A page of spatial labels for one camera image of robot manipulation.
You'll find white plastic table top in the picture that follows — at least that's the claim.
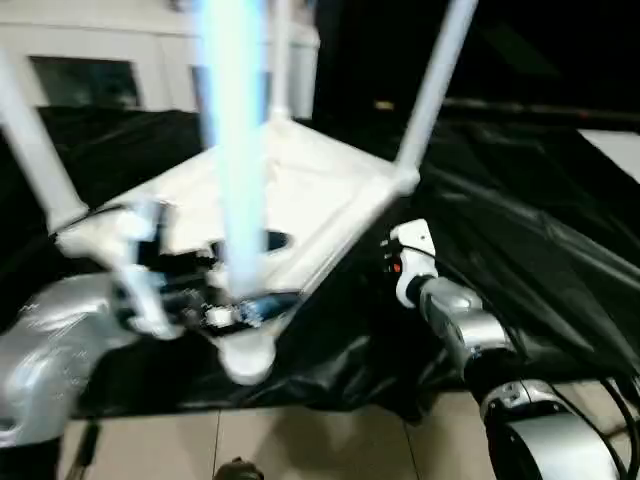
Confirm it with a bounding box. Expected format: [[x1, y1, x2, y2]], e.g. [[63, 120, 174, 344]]
[[54, 117, 421, 386]]

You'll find black plastic mat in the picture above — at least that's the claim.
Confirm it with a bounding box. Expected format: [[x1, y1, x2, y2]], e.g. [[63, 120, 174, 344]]
[[0, 104, 640, 422]]

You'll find dark rounded robot foot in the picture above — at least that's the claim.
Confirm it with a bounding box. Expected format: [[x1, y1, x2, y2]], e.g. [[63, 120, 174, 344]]
[[214, 457, 265, 480]]

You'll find black metal table foot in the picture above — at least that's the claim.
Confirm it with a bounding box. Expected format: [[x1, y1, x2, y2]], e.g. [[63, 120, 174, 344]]
[[69, 422, 104, 480]]

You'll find large black box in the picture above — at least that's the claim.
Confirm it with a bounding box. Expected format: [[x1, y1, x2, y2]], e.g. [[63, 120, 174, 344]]
[[312, 0, 640, 117]]

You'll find white glass-door cabinet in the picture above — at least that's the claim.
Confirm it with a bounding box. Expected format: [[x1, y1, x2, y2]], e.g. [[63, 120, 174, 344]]
[[0, 0, 322, 121]]

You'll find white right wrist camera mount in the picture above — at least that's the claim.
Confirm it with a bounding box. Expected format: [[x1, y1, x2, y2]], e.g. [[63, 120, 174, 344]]
[[389, 218, 440, 310]]

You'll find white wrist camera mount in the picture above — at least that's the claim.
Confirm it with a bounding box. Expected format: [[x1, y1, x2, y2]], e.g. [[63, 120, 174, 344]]
[[389, 218, 440, 310], [112, 199, 177, 342]]

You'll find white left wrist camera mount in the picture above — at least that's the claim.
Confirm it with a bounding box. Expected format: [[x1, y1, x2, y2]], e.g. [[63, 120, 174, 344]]
[[112, 199, 177, 342]]

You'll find dark horizontal metal rail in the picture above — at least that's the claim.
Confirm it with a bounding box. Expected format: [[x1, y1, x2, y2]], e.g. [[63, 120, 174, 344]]
[[442, 97, 640, 125]]

